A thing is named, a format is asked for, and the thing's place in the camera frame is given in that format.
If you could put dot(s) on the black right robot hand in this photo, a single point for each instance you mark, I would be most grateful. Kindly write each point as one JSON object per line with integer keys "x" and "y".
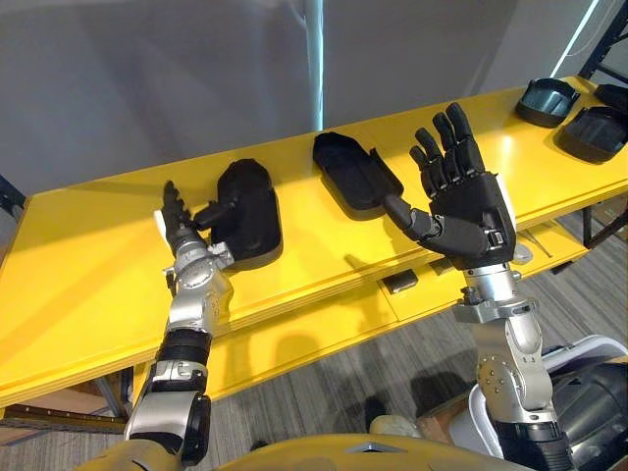
{"x": 471, "y": 206}

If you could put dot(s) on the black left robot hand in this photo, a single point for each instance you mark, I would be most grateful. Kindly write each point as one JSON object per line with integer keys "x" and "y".
{"x": 177, "y": 223}

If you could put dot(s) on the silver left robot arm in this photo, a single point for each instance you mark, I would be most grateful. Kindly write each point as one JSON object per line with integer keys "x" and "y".
{"x": 189, "y": 314}

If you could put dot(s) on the yellow shelf board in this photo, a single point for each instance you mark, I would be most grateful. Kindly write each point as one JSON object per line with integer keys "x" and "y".
{"x": 314, "y": 333}
{"x": 98, "y": 275}

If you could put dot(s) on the yellow lower shelf board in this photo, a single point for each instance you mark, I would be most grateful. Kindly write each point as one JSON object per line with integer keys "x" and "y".
{"x": 314, "y": 333}

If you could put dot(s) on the silver round metal part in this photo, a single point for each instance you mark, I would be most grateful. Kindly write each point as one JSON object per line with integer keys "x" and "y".
{"x": 522, "y": 255}

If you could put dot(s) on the black plastic housing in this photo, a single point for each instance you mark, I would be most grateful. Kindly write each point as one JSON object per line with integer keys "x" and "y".
{"x": 252, "y": 216}
{"x": 353, "y": 172}
{"x": 591, "y": 135}
{"x": 545, "y": 104}
{"x": 596, "y": 407}

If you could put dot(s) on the small black block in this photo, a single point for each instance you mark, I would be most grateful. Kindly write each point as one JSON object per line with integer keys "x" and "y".
{"x": 400, "y": 283}

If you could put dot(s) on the glowing light strip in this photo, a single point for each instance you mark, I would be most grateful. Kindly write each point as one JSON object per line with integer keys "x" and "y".
{"x": 576, "y": 34}

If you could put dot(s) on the white plastic bin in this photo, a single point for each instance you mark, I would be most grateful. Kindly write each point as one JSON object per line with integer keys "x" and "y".
{"x": 481, "y": 417}

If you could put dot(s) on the brown cardboard box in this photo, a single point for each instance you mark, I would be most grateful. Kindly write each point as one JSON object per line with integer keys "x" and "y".
{"x": 64, "y": 402}

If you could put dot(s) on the golden robot torso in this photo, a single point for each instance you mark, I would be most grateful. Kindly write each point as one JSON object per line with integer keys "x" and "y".
{"x": 314, "y": 454}

